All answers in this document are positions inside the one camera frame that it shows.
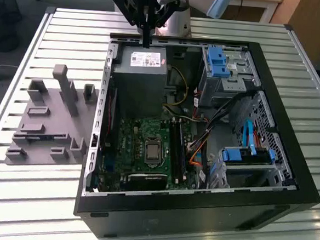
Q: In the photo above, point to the silver disk bay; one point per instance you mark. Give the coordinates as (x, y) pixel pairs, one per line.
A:
(255, 168)

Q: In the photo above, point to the green motherboard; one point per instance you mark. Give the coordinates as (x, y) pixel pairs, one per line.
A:
(126, 128)

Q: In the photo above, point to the wooden cabinet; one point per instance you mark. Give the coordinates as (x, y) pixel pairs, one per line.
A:
(314, 26)

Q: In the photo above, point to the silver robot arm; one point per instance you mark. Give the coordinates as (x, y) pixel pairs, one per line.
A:
(177, 25)

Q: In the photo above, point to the wood top white desk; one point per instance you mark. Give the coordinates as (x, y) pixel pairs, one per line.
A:
(270, 12)

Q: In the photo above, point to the black graphics card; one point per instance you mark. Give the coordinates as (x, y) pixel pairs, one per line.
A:
(144, 182)

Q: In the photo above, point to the grey power supply unit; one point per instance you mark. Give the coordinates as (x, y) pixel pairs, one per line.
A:
(140, 91)

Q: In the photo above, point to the blue drive latch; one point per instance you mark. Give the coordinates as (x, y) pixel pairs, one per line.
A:
(217, 63)

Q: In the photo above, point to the black RAM slot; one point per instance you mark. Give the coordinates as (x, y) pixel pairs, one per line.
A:
(179, 151)
(171, 151)
(175, 151)

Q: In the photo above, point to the grey parts rack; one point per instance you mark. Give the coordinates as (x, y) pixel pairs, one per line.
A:
(56, 112)

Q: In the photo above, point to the silver drive cage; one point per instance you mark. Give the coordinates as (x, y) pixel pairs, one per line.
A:
(234, 84)

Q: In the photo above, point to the silver CPU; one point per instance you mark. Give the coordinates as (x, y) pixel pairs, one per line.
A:
(153, 152)

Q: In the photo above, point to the black PC case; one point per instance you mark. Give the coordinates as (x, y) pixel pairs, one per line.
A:
(169, 216)

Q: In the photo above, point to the black mesh waste bin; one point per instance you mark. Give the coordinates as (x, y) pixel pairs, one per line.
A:
(5, 18)

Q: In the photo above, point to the hard disk in blue carrier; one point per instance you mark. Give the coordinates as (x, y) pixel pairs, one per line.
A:
(233, 155)

